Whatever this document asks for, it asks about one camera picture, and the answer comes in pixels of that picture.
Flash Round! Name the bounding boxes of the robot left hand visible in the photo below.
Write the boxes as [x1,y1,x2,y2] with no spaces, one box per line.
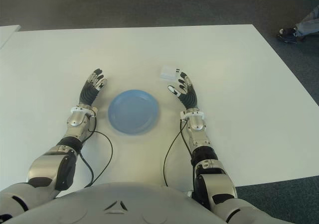
[78,68,108,110]

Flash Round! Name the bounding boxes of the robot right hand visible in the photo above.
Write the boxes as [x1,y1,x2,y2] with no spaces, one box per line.
[167,71,200,110]

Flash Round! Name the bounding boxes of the white charger block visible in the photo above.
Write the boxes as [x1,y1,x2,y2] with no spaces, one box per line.
[159,65,180,81]

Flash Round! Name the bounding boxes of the blue round plate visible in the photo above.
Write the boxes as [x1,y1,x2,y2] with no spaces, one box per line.
[107,89,160,135]

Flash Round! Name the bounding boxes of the white side table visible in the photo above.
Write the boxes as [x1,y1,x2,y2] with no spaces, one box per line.
[0,24,21,49]

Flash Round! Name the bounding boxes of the grey robot torso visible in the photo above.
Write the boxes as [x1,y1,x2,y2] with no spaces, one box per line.
[14,181,250,224]

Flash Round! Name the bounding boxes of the dark sneaker shoe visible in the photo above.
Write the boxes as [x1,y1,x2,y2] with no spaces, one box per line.
[277,27,299,44]

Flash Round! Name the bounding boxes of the blue jeans leg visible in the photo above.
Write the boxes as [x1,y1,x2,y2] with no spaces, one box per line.
[295,6,319,38]

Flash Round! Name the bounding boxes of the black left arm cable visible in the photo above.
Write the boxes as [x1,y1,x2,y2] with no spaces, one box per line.
[79,114,114,189]

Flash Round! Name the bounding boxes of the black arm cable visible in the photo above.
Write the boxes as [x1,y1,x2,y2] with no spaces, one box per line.
[79,114,114,189]
[163,118,192,187]

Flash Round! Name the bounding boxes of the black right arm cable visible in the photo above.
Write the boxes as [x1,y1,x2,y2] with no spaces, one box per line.
[163,118,192,187]

